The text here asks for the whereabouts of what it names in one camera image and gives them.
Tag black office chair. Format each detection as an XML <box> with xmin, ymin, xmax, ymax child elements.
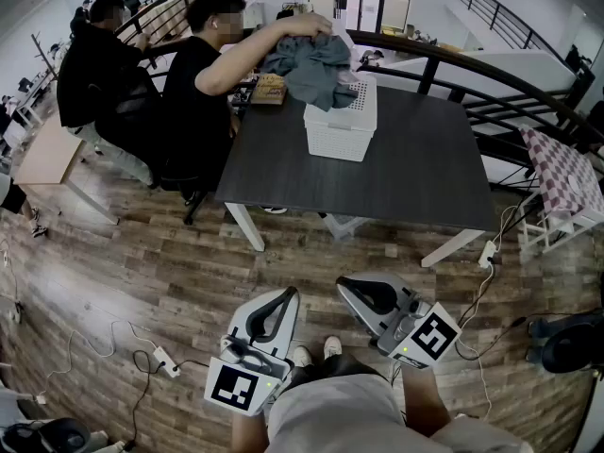
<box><xmin>93</xmin><ymin>66</ymin><xmax>209</xmax><ymax>226</ymax></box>

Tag person's left forearm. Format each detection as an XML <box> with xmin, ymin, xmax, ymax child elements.
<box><xmin>230</xmin><ymin>411</ymin><xmax>270</xmax><ymax>453</ymax></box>

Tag white plastic laundry basket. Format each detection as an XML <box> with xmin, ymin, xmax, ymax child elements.
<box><xmin>303</xmin><ymin>74</ymin><xmax>378</xmax><ymax>163</ymax></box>

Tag checkered tablecloth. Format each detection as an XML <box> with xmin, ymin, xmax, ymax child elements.
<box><xmin>518</xmin><ymin>125</ymin><xmax>604</xmax><ymax>216</ymax></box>

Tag dark grey garment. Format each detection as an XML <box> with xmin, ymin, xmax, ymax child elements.
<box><xmin>260</xmin><ymin>33</ymin><xmax>360</xmax><ymax>111</ymax></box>

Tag person's white shirt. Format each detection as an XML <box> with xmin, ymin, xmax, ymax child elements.
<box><xmin>266</xmin><ymin>373</ymin><xmax>534</xmax><ymax>453</ymax></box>

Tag yellow book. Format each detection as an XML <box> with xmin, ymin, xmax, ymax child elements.
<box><xmin>249</xmin><ymin>74</ymin><xmax>288</xmax><ymax>107</ymax></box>

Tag person's right forearm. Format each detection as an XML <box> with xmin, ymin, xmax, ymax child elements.
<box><xmin>399</xmin><ymin>363</ymin><xmax>452</xmax><ymax>438</ymax></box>

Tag light wooden table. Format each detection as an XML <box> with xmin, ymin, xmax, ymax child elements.
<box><xmin>12</xmin><ymin>110</ymin><xmax>119</xmax><ymax>226</ymax></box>

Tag glass entrance door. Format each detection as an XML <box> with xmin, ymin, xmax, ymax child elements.
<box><xmin>306</xmin><ymin>0</ymin><xmax>416</xmax><ymax>35</ymax></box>

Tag black round device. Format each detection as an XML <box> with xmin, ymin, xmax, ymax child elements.
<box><xmin>526</xmin><ymin>311</ymin><xmax>604</xmax><ymax>375</ymax></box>
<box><xmin>0</xmin><ymin>417</ymin><xmax>109</xmax><ymax>453</ymax></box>

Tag white table leg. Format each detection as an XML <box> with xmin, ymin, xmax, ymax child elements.
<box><xmin>224</xmin><ymin>201</ymin><xmax>266</xmax><ymax>253</ymax></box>
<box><xmin>420</xmin><ymin>227</ymin><xmax>487</xmax><ymax>268</ymax></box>

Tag person's black shorts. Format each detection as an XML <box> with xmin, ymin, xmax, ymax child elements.
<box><xmin>282</xmin><ymin>354</ymin><xmax>393</xmax><ymax>386</ymax></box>

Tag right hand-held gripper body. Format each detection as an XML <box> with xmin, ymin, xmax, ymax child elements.
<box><xmin>377</xmin><ymin>289</ymin><xmax>462</xmax><ymax>370</ymax></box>

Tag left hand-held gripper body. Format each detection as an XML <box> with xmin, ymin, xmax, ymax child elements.
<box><xmin>203</xmin><ymin>335</ymin><xmax>294</xmax><ymax>417</ymax></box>

